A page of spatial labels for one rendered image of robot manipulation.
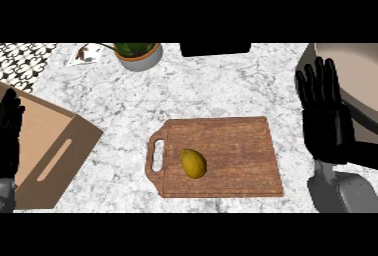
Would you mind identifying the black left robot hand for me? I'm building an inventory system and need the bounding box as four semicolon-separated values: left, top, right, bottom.
0;88;26;180

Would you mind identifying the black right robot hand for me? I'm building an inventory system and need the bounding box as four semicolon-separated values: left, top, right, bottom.
293;56;378;171

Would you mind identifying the brown wooden cutting board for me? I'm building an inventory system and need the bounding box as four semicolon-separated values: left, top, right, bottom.
143;115;284;199

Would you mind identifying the yellow lemon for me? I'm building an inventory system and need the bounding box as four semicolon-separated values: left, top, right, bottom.
178;148;208;180

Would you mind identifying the brown cardboard box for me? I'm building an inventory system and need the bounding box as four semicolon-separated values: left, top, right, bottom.
0;81;104;210

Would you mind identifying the black and white patterned tile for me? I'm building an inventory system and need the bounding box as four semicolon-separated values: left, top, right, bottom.
0;42;59;94

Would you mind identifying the white picture card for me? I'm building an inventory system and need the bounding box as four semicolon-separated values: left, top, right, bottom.
64;43;106;67

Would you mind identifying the black rectangular appliance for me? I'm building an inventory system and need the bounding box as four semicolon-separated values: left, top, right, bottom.
178;42;252;58

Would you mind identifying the grey potted green plant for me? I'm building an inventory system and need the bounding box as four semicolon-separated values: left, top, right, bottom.
87;42;163;73

